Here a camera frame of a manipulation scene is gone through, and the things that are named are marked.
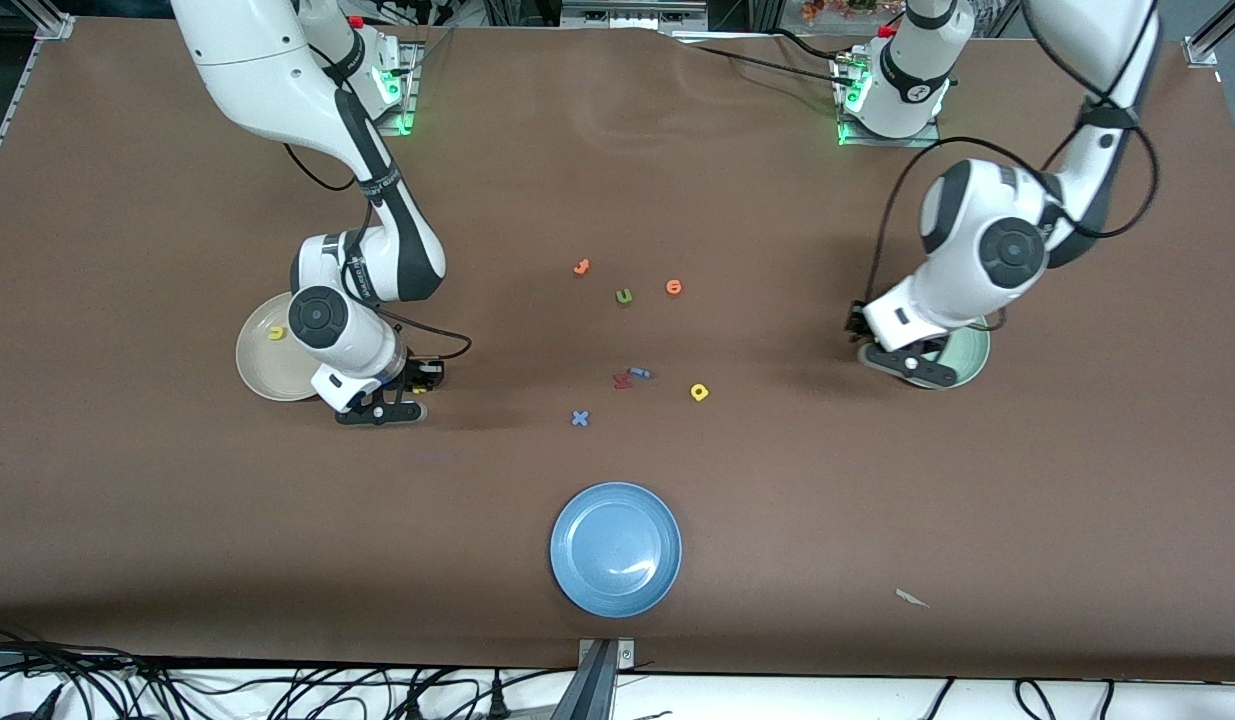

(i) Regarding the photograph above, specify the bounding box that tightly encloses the black table cable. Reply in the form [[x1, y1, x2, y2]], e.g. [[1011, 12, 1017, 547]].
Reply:
[[767, 28, 853, 63], [677, 40, 848, 83]]

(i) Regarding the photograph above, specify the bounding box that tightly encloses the aluminium profile bar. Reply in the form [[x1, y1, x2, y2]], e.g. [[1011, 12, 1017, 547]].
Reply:
[[17, 0, 76, 41], [1182, 0, 1235, 67]]

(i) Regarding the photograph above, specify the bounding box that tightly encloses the beige brown plate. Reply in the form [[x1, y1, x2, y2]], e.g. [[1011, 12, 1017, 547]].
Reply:
[[235, 292, 323, 402]]

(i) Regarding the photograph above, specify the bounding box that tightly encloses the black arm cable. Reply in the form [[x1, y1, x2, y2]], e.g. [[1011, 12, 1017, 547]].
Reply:
[[865, 0, 1161, 333], [282, 145, 474, 363]]

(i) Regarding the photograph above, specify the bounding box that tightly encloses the pale green plate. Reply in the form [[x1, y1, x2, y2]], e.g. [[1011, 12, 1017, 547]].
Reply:
[[892, 315, 991, 390]]

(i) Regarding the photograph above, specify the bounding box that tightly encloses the grey metal box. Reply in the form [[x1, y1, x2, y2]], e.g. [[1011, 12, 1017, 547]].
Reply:
[[560, 0, 710, 31]]

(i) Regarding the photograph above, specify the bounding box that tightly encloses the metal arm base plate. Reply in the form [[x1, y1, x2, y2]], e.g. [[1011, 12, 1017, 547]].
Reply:
[[832, 55, 943, 149], [372, 42, 423, 136]]

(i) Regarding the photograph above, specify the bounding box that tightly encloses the blue plate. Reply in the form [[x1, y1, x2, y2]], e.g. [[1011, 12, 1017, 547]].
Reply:
[[550, 482, 683, 618]]

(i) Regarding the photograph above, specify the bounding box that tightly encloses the grey metal camera bracket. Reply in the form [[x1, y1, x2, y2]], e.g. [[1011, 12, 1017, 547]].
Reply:
[[577, 638, 636, 720]]

